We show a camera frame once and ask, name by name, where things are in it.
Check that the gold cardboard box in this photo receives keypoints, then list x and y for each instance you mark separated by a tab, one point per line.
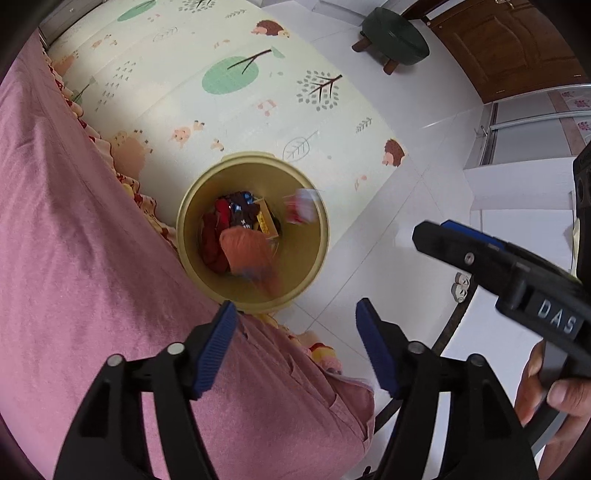
264	221

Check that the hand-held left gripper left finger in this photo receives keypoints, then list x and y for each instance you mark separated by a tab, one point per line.
213	353

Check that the printed frilled bed skirt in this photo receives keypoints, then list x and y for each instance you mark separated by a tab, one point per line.
145	203

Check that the dark green stool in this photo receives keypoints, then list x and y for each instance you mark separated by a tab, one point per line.
392	32

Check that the orange packet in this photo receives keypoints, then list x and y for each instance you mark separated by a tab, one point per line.
244	251

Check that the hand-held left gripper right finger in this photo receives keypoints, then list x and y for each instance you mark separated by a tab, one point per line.
377	353

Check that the sliding wardrobe door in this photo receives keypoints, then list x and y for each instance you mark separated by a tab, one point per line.
531	138

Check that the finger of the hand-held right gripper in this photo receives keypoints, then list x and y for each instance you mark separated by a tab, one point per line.
452	251
475	235

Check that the red white snack wrapper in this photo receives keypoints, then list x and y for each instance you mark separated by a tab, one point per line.
300	210

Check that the pink bed sheet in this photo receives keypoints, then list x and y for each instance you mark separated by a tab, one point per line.
92	277

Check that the person's right hand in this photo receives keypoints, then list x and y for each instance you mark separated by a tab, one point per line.
572	397

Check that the brown wooden door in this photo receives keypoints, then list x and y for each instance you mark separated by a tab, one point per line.
508	50

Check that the cream printed play mat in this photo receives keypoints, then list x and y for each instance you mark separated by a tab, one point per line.
184	69

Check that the yellow plastic bin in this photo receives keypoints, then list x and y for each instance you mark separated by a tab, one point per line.
302	265

